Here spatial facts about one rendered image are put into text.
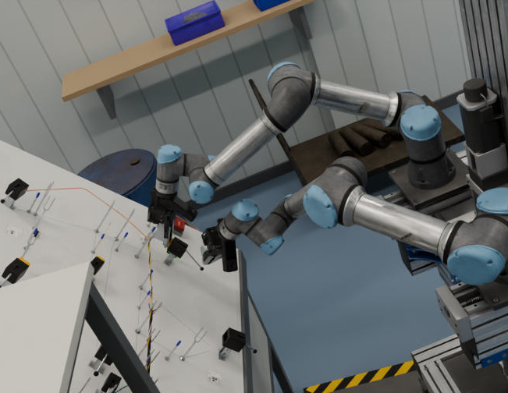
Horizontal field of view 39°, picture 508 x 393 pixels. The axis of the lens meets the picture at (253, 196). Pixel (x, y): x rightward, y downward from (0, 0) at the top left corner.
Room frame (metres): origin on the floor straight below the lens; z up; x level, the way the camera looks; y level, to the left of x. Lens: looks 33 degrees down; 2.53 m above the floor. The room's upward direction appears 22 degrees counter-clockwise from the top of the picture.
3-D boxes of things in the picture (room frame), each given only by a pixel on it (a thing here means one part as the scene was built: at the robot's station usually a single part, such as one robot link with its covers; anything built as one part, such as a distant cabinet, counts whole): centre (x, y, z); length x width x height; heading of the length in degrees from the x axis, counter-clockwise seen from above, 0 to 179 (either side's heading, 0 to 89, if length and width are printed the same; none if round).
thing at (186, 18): (3.79, -0.06, 1.27); 0.30 x 0.21 x 0.10; 90
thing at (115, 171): (3.41, 0.67, 0.40); 0.54 x 0.54 x 0.81
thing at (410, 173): (1.84, -0.56, 1.21); 0.15 x 0.15 x 0.10
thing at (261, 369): (1.95, 0.22, 0.60); 0.55 x 0.03 x 0.39; 170
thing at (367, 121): (3.57, -0.73, 0.41); 1.04 x 0.62 x 0.82; 92
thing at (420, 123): (1.85, -0.56, 1.33); 0.13 x 0.12 x 0.14; 174
